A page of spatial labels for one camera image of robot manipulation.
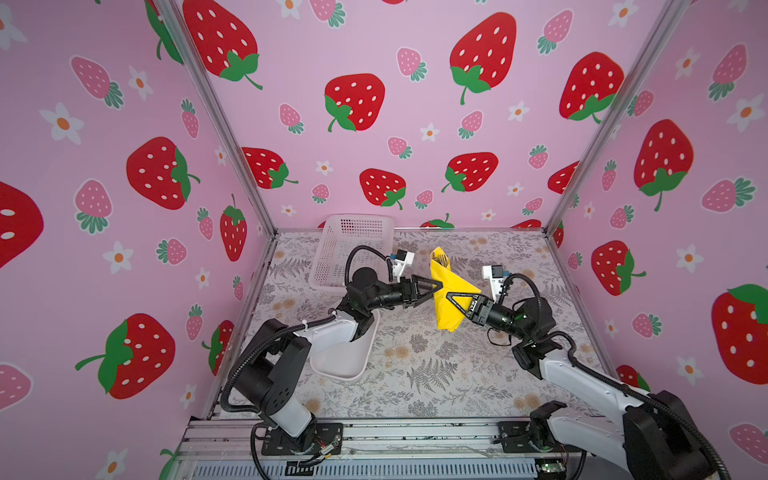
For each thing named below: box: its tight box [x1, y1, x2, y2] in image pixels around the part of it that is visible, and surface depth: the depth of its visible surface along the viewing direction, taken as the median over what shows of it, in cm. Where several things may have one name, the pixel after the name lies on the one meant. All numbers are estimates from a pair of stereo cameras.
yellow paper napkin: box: [429, 246, 482, 332], surface depth 72 cm
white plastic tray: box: [309, 309, 380, 381], surface depth 80 cm
